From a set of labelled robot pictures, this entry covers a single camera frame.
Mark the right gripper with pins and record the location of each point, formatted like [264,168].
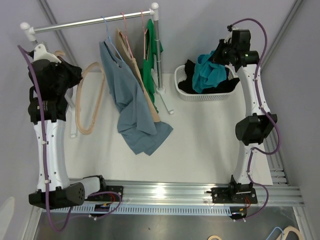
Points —
[215,58]

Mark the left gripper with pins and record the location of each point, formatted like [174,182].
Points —
[74,71]

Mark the teal t shirt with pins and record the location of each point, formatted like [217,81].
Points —
[207,74]

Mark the beige wooden hanger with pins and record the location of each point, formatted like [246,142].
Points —
[75,107]

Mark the light blue wire hanger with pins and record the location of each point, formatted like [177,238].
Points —
[110,40]

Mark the grey blue t shirt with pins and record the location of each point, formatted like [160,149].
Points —
[135,122]

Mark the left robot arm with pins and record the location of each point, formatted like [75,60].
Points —
[48,113]

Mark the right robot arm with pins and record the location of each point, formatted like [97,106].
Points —
[250,131]

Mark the beige t shirt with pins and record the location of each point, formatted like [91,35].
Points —
[123,51]

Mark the green t shirt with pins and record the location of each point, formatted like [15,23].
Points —
[149,55]

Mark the spare blue hanger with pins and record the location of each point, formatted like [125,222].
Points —
[276,230]

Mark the black garment in basket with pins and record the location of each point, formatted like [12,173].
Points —
[226,86]

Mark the white plastic laundry basket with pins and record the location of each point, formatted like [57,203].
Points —
[180,75]

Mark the white metal clothes rack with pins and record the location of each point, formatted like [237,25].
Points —
[153,11]

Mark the tape roll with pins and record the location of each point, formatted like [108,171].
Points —
[214,237]

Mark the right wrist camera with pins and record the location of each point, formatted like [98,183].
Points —
[238,39]

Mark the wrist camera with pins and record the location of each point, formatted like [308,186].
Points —
[40,52]
[238,39]

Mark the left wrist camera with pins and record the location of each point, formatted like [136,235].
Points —
[40,52]

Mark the pink wire hanger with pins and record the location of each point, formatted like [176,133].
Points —
[143,32]
[126,36]

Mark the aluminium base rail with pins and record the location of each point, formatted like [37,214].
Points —
[174,193]

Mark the slotted cable duct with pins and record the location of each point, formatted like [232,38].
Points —
[137,209]

